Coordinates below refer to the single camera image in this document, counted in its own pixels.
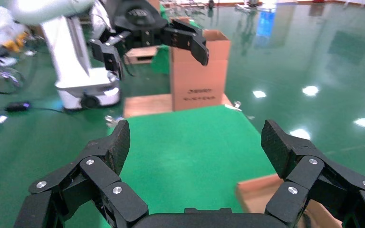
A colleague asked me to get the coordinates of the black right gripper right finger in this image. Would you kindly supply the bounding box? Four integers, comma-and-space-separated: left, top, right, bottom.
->
260, 119, 365, 228

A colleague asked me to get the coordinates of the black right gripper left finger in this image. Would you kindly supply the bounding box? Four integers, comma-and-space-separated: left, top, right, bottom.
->
14, 119, 149, 228

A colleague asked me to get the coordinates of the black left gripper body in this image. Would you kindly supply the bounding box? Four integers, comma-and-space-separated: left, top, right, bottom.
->
106, 0, 171, 50

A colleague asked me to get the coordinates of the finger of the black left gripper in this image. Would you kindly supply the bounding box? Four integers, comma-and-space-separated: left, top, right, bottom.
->
161, 19, 210, 67
89, 30, 133, 81

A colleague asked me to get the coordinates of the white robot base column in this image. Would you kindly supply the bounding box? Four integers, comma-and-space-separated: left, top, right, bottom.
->
40, 16, 122, 111

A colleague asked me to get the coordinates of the open flat cardboard mailer box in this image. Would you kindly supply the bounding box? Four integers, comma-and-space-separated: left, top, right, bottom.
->
235, 174, 344, 228

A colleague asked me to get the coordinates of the tall brown cardboard carton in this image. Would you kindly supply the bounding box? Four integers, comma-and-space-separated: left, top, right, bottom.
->
170, 29, 232, 112

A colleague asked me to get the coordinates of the green table cloth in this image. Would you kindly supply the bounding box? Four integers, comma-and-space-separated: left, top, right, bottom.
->
64, 105, 276, 228

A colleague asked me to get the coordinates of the black power adapter brick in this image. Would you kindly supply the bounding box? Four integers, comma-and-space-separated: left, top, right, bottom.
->
5, 101, 31, 113

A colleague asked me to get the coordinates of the yellow black equipment pile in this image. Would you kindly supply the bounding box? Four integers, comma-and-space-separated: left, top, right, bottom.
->
0, 31, 29, 95

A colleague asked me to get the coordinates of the thin black floor cable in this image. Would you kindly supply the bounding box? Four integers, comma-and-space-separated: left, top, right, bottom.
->
30, 107, 66, 114

